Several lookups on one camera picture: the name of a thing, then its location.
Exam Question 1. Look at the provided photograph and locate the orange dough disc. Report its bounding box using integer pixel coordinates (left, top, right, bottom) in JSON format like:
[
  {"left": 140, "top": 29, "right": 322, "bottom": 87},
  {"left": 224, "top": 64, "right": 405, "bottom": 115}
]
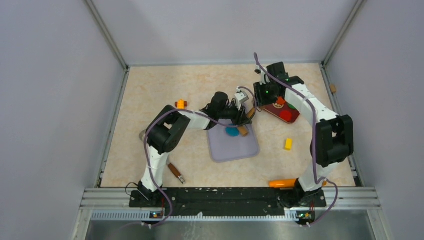
[{"left": 275, "top": 96, "right": 286, "bottom": 106}]

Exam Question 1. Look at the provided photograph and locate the blue dough piece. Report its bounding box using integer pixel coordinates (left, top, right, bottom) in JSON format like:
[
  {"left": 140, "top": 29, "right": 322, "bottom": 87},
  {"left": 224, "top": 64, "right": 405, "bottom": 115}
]
[{"left": 225, "top": 127, "right": 240, "bottom": 137}]

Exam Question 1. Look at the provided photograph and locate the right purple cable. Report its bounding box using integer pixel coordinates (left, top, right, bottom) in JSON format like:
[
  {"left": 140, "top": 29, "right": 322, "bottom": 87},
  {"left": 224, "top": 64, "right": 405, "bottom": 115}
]
[{"left": 253, "top": 52, "right": 339, "bottom": 226}]

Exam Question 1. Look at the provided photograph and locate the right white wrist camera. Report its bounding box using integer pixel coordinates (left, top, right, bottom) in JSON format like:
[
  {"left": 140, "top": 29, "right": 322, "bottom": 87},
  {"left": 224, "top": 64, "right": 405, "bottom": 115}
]
[{"left": 254, "top": 65, "right": 269, "bottom": 85}]

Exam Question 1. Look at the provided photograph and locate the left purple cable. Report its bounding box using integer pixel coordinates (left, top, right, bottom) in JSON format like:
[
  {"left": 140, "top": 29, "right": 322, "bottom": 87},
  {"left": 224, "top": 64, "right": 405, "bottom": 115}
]
[{"left": 125, "top": 86, "right": 259, "bottom": 228}]

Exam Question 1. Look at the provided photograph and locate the green dough disc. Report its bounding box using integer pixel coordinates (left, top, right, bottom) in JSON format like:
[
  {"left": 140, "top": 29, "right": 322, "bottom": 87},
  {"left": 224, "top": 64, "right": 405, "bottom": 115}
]
[{"left": 287, "top": 103, "right": 296, "bottom": 110}]

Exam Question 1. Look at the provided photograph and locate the purple cable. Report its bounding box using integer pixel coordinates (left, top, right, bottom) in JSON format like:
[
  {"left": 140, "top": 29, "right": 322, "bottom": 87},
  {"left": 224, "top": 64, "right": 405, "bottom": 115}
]
[
  {"left": 125, "top": 86, "right": 259, "bottom": 228},
  {"left": 253, "top": 52, "right": 339, "bottom": 226}
]

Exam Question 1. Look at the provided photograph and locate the round metal cutter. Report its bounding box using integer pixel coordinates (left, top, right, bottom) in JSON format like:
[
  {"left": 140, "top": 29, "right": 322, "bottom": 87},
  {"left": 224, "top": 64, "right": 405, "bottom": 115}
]
[{"left": 138, "top": 129, "right": 147, "bottom": 142}]

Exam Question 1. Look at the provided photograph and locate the yellow block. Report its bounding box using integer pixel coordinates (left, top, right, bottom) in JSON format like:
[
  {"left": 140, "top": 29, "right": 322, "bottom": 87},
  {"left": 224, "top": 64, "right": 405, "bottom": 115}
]
[{"left": 284, "top": 138, "right": 293, "bottom": 151}]

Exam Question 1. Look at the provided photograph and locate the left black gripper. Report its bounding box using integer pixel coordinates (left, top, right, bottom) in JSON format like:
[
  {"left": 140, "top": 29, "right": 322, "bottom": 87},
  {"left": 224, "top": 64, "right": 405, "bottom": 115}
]
[{"left": 217, "top": 101, "right": 252, "bottom": 127}]

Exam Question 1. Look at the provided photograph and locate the red dough disc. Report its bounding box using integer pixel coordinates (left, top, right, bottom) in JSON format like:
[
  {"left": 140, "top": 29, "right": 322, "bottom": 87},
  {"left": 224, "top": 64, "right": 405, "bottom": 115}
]
[{"left": 279, "top": 110, "right": 293, "bottom": 122}]

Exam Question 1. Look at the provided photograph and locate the orange carrot toy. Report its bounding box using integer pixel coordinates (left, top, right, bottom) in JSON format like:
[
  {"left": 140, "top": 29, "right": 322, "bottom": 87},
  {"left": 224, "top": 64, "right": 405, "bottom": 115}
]
[{"left": 268, "top": 178, "right": 328, "bottom": 191}]

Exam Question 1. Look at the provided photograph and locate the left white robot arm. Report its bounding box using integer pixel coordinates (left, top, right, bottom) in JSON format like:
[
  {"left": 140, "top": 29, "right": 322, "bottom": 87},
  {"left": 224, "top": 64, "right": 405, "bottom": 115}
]
[{"left": 138, "top": 90, "right": 252, "bottom": 207}]

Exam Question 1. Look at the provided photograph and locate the metal scraper wooden handle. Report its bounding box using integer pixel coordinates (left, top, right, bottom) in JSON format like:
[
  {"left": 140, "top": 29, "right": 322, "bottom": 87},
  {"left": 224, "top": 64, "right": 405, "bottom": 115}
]
[{"left": 167, "top": 162, "right": 186, "bottom": 185}]

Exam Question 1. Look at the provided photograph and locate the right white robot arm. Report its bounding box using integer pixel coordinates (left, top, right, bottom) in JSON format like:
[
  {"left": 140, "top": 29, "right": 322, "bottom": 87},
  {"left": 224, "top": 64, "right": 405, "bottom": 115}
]
[{"left": 254, "top": 62, "right": 354, "bottom": 206}]

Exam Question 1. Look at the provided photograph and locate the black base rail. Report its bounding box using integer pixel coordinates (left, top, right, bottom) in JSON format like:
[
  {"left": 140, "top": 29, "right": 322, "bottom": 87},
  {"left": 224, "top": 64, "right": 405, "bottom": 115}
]
[{"left": 129, "top": 187, "right": 327, "bottom": 218}]

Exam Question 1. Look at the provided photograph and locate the lavender plastic tray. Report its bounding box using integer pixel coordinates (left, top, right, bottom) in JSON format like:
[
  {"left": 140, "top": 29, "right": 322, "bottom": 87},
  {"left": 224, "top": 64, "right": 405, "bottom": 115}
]
[{"left": 206, "top": 119, "right": 260, "bottom": 163}]

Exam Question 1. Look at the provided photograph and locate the red plate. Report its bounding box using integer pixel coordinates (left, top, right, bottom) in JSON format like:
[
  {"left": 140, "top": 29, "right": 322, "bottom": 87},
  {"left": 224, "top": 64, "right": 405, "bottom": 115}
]
[{"left": 262, "top": 96, "right": 300, "bottom": 124}]

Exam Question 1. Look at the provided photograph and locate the orange toy car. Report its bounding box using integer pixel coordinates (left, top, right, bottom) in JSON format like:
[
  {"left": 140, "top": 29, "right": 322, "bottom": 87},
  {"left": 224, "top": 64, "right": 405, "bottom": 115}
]
[{"left": 174, "top": 99, "right": 188, "bottom": 109}]

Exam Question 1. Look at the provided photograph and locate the small wooden block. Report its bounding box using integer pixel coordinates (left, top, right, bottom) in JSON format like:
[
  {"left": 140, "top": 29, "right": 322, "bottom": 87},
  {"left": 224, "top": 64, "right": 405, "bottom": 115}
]
[{"left": 329, "top": 84, "right": 337, "bottom": 94}]

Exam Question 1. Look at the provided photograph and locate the wooden rolling pin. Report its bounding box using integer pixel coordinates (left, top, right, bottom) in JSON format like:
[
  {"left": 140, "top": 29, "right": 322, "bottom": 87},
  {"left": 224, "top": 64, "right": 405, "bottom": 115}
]
[{"left": 237, "top": 107, "right": 257, "bottom": 137}]

